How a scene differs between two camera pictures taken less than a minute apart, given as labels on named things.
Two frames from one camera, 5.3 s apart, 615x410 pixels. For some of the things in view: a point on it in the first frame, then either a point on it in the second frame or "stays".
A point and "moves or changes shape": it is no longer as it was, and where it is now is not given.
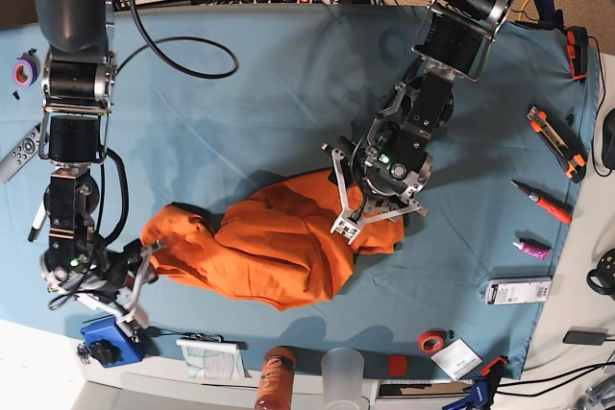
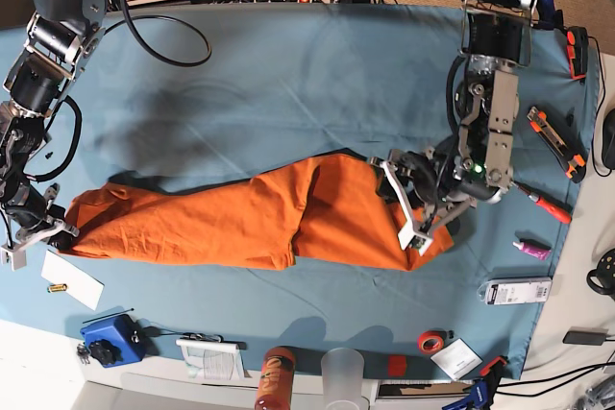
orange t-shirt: [278, 248] moves or changes shape
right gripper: [376, 180] -> [429, 191]
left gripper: [109, 280] -> [48, 229]
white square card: [456, 359] stays
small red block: [398, 366] stays
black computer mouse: [608, 139] stays
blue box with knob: [110, 344] stays
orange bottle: [276, 384] stays
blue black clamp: [481, 389] stays
